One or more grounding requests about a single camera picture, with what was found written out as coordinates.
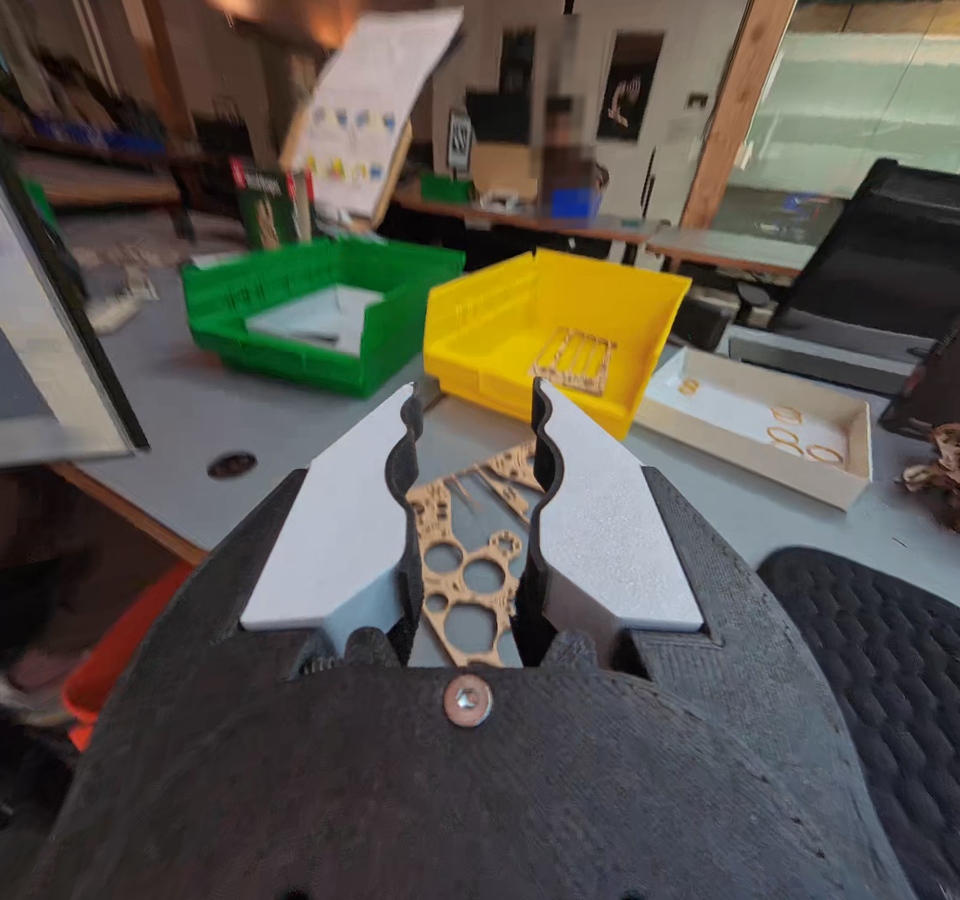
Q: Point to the white cardboard tray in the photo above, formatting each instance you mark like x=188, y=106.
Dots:
x=735, y=409

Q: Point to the white paper sheet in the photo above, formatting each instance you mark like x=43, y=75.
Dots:
x=322, y=315

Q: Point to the blue box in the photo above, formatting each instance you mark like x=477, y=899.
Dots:
x=576, y=204

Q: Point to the paper sheet stand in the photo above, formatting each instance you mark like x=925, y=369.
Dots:
x=367, y=113

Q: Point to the black table grommet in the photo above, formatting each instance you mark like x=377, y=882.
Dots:
x=232, y=465

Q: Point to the green product box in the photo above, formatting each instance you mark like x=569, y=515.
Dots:
x=266, y=203

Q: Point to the black monitor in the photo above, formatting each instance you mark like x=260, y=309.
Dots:
x=877, y=255

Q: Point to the black wall poster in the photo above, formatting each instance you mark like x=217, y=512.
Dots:
x=630, y=83

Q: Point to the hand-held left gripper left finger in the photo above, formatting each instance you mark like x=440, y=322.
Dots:
x=330, y=540

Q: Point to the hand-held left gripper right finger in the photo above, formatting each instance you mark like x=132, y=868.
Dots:
x=615, y=540

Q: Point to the small marker sign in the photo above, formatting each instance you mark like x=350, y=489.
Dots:
x=460, y=139

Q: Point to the assembled wooden mechanical model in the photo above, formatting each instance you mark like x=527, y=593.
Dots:
x=941, y=465

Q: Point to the long wooden table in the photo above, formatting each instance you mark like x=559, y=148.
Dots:
x=525, y=219

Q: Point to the black stand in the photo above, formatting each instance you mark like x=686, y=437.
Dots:
x=930, y=390

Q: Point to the green plastic bin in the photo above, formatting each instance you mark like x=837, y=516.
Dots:
x=225, y=300

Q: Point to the yellow plastic bin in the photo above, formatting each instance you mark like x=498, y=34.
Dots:
x=480, y=360

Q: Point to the brown cardboard box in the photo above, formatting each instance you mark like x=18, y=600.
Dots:
x=502, y=169

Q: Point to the framed marker sign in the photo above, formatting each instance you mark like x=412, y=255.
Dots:
x=45, y=390

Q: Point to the black quilted wrist rest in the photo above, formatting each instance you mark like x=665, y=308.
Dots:
x=885, y=690

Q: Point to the tan rubber band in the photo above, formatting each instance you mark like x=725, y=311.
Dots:
x=688, y=379
x=825, y=446
x=787, y=407
x=782, y=428

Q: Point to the wooden laser-cut part sheet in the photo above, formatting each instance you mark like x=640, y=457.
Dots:
x=431, y=510

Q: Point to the small green bin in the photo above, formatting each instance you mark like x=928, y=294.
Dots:
x=446, y=188

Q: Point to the orange plastic bin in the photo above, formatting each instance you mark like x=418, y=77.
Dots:
x=112, y=660

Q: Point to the empty wooden sheet frame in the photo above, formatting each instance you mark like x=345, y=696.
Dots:
x=600, y=375

